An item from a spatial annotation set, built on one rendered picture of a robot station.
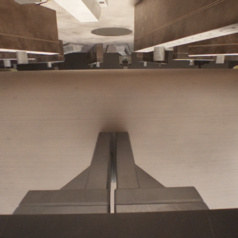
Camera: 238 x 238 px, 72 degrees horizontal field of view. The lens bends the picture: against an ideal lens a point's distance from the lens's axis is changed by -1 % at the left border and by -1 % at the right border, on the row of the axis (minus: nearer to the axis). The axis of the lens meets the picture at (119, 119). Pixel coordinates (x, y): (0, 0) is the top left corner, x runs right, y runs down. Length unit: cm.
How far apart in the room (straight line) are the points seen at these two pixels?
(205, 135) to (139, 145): 7
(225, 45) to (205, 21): 138
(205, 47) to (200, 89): 211
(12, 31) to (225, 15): 135
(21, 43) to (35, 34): 16
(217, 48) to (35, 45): 186
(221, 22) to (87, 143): 76
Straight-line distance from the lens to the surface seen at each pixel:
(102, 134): 15
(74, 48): 375
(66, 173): 18
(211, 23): 88
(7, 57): 269
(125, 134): 15
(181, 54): 317
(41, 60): 375
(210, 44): 228
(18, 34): 160
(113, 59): 611
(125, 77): 16
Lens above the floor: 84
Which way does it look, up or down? 17 degrees up
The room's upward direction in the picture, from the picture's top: 179 degrees clockwise
